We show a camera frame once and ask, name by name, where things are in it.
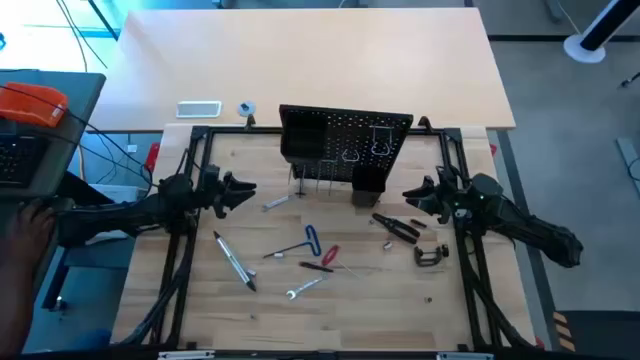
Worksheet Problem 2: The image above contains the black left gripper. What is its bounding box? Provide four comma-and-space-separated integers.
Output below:
199, 163, 258, 220

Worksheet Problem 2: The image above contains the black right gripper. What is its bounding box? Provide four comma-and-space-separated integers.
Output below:
402, 164, 474, 225

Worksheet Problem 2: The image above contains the small silver wrench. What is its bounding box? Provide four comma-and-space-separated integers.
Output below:
261, 195, 292, 212

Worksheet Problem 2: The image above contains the blue T-handle hex key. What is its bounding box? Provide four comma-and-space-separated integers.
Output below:
262, 224, 323, 260

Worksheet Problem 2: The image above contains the large silver combination wrench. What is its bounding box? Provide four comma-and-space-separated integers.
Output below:
285, 273, 330, 302

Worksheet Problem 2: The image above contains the person's forearm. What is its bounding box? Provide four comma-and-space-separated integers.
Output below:
0, 259, 39, 360

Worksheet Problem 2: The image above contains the tall black pegboard bin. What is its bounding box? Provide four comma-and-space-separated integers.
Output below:
350, 164, 387, 208

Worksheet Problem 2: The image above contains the black C-clamp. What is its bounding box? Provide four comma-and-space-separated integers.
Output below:
413, 243, 450, 269

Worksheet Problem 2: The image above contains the large black pegboard bin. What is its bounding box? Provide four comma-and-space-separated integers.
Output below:
280, 110, 329, 160

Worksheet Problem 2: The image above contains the black perforated pegboard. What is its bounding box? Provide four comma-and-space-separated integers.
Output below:
278, 103, 415, 199

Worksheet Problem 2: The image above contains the white rectangular device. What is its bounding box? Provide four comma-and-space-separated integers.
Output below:
175, 99, 223, 120

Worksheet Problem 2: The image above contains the black screwdriver red cap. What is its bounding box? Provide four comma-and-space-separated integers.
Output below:
298, 261, 335, 274

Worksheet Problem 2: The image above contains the light wooden desk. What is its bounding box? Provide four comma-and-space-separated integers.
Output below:
88, 6, 518, 134

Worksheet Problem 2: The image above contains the grey side desk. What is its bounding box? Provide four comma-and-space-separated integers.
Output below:
0, 68, 108, 204

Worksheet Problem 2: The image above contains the person's hand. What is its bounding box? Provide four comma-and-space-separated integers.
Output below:
7, 198, 57, 274

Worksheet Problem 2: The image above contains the black white floor stand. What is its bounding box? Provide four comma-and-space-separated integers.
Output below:
562, 0, 640, 65

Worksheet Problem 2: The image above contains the black keyboard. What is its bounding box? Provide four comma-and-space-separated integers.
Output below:
0, 132, 51, 190

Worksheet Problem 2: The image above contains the orange case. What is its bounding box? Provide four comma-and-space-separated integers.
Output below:
0, 81, 70, 129

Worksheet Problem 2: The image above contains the large wire loop hook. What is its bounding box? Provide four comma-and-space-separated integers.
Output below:
370, 125, 394, 158

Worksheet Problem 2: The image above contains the black aluminium table frame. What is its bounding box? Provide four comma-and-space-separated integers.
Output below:
113, 114, 541, 354

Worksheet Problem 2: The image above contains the silver metal bracket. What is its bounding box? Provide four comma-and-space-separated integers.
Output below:
435, 351, 495, 360
157, 349, 217, 360

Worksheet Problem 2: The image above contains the grey floor rail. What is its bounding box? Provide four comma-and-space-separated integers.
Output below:
615, 135, 640, 197

